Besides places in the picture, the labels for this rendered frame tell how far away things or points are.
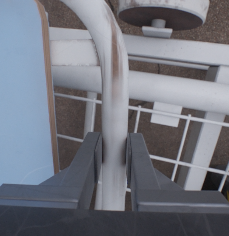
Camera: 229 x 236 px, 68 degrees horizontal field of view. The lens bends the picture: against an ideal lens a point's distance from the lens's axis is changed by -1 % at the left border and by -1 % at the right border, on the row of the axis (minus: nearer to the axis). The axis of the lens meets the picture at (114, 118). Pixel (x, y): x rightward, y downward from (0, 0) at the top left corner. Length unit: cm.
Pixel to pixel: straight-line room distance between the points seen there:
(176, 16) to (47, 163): 22
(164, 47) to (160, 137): 56
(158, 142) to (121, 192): 66
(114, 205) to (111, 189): 2
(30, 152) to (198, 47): 26
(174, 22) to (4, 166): 27
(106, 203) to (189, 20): 24
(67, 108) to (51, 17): 41
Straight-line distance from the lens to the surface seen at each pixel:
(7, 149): 19
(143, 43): 30
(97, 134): 15
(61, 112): 89
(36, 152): 17
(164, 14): 25
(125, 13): 27
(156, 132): 79
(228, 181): 76
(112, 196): 17
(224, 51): 31
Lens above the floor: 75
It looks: 70 degrees down
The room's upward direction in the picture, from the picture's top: 138 degrees counter-clockwise
